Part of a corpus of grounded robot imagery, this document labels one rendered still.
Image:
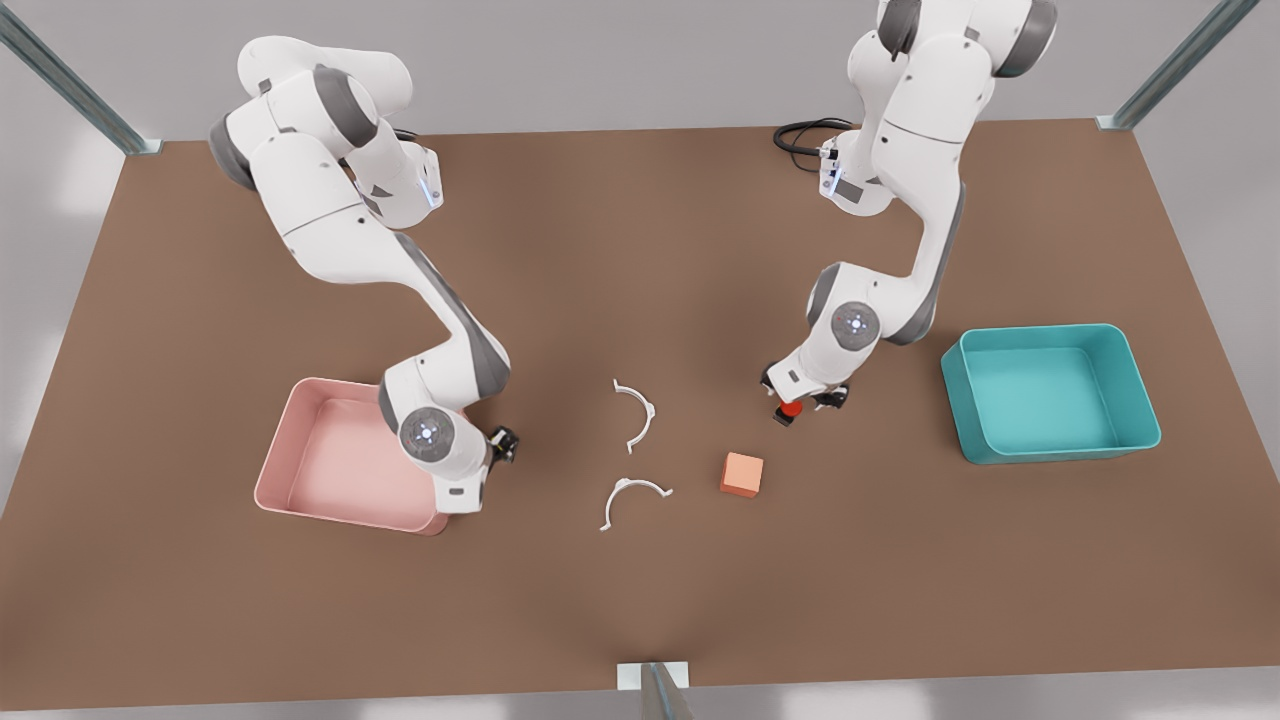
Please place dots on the red button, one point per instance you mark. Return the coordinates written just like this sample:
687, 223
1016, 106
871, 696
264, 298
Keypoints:
791, 409

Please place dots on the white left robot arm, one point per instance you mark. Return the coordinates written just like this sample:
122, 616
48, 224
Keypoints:
915, 130

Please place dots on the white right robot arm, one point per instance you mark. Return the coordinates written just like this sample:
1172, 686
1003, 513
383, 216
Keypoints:
330, 215

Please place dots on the pink storage box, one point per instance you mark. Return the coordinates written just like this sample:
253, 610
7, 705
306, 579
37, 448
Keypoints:
335, 470

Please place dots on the blue storage box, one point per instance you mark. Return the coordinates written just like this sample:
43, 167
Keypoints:
1045, 395

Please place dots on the orange cube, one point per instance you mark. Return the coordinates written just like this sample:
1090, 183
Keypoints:
741, 475

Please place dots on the white curved clip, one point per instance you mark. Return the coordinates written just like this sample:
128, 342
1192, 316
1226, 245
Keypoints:
645, 415
625, 489

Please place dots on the silver frame post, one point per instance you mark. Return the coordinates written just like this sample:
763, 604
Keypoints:
70, 85
1175, 65
660, 690

